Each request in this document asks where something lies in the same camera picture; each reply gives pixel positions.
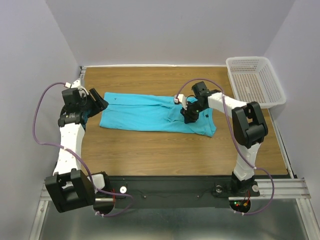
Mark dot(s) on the white plastic basket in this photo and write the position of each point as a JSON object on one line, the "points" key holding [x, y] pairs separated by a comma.
{"points": [[253, 79]]}

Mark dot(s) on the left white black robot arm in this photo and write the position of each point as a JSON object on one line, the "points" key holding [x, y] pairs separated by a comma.
{"points": [[69, 187]]}

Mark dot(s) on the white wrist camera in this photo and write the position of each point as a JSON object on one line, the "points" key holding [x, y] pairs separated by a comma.
{"points": [[76, 84], [180, 99]]}

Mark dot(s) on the turquoise t shirt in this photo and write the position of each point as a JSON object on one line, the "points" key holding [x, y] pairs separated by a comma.
{"points": [[150, 113]]}

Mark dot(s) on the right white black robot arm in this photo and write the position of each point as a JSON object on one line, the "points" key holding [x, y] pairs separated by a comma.
{"points": [[246, 124]]}

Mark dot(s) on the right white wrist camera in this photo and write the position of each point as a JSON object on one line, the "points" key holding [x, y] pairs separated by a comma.
{"points": [[180, 99]]}

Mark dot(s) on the aluminium frame rail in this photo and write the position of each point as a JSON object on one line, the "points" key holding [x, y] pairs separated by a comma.
{"points": [[71, 136]]}

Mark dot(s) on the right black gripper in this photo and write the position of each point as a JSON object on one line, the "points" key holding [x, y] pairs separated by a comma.
{"points": [[190, 115]]}

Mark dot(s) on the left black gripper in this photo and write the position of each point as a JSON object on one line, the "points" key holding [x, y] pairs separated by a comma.
{"points": [[91, 105]]}

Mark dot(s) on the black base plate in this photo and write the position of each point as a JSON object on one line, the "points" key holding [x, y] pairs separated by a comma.
{"points": [[168, 192]]}

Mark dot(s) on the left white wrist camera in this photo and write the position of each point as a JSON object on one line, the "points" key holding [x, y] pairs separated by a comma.
{"points": [[76, 84]]}

